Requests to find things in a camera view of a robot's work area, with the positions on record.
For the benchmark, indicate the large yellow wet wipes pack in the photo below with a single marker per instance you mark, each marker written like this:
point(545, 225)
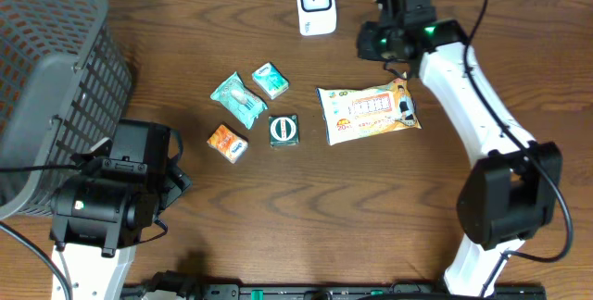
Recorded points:
point(354, 114)

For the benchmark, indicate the small teal tissue pack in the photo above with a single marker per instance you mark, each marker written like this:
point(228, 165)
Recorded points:
point(270, 80)

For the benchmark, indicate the orange tissue pack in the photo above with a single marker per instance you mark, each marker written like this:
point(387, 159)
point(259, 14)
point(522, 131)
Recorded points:
point(227, 143)

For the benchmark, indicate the teal wet wipes pack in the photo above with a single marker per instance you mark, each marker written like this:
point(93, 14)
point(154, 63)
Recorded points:
point(239, 100)

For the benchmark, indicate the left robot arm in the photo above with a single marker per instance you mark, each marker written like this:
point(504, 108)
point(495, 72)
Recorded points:
point(123, 186)

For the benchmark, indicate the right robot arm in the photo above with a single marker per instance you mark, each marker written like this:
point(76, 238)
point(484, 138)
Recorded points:
point(510, 205)

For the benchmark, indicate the white barcode scanner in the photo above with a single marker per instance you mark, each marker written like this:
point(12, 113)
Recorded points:
point(316, 17)

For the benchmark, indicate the grey plastic mesh basket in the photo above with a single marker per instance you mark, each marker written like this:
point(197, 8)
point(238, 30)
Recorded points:
point(64, 86)

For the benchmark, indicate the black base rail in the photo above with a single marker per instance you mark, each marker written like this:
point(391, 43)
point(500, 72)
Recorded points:
point(174, 285)

